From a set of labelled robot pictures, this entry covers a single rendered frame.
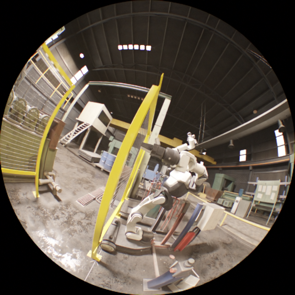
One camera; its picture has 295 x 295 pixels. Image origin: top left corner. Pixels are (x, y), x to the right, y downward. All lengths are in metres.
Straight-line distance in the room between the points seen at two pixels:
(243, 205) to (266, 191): 1.45
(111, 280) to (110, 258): 0.34
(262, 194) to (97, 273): 6.03
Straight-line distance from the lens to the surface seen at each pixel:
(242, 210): 5.94
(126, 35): 10.90
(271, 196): 5.82
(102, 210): 0.59
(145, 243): 1.45
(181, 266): 0.78
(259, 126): 9.40
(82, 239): 1.45
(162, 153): 0.45
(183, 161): 0.49
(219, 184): 10.77
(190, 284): 1.24
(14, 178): 2.20
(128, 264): 1.39
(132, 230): 1.28
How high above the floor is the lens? 1.25
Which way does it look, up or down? 11 degrees up
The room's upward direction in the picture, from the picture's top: 21 degrees clockwise
